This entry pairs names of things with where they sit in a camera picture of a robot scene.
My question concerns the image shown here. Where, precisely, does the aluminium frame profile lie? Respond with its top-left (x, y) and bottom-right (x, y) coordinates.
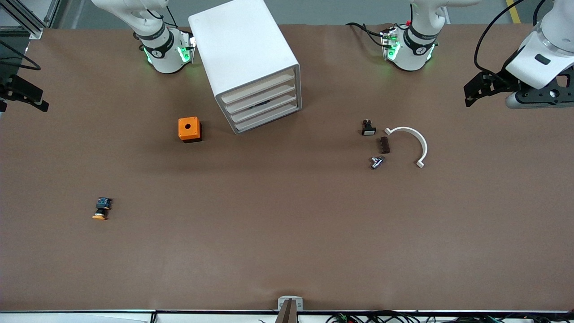
top-left (0, 0), bottom-right (61, 40)

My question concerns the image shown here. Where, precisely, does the orange button enclosure box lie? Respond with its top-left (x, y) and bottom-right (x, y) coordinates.
top-left (178, 116), bottom-right (203, 144)

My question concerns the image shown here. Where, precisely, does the black base cable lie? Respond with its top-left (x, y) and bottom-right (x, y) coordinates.
top-left (345, 22), bottom-right (387, 48)

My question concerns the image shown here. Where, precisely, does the grey mount bracket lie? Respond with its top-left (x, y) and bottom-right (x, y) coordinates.
top-left (277, 295), bottom-right (304, 312)

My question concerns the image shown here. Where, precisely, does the black cable bundle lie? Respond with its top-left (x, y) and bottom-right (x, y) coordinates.
top-left (325, 310), bottom-right (574, 323)

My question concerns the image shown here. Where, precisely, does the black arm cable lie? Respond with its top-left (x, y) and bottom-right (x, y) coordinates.
top-left (532, 0), bottom-right (547, 26)

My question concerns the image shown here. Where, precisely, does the white curved plastic bracket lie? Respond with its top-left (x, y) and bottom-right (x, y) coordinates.
top-left (384, 127), bottom-right (429, 169)

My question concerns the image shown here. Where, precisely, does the white drawer cabinet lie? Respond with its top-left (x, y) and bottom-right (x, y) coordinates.
top-left (187, 0), bottom-right (303, 135)

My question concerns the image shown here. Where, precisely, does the orange mushroom push button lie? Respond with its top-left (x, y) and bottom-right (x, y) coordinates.
top-left (91, 197), bottom-right (113, 221)

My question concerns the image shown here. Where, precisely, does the white plastic drawer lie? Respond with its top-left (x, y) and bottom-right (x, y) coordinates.
top-left (224, 82), bottom-right (298, 114)
top-left (234, 104), bottom-right (300, 133)
top-left (229, 93), bottom-right (299, 123)
top-left (219, 67), bottom-right (297, 105)

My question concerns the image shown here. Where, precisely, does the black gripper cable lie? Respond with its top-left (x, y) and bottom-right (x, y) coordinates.
top-left (0, 38), bottom-right (42, 71)
top-left (474, 0), bottom-right (527, 75)

